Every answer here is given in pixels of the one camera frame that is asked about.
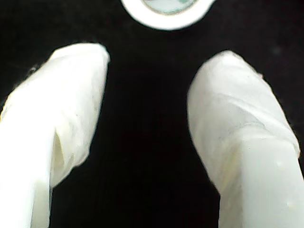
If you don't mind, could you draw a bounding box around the white tape roll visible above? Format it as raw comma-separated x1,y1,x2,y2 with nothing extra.
120,0,216,31

